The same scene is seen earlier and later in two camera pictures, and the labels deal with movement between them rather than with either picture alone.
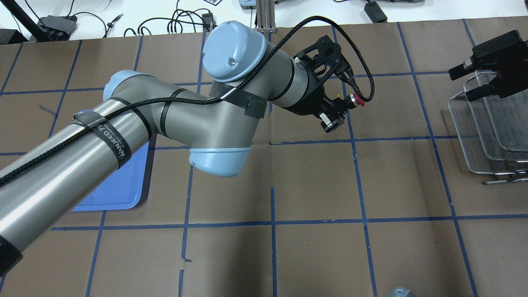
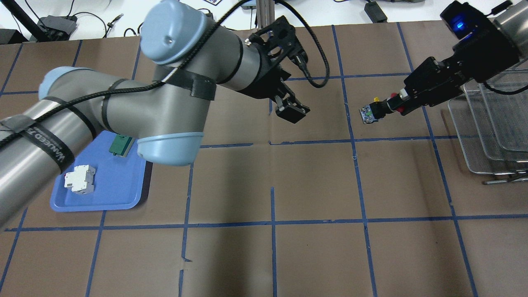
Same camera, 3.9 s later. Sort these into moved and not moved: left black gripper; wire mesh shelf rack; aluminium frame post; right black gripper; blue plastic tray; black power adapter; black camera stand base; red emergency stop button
Moved: red emergency stop button; left black gripper; right black gripper
Not moved: black power adapter; black camera stand base; aluminium frame post; blue plastic tray; wire mesh shelf rack
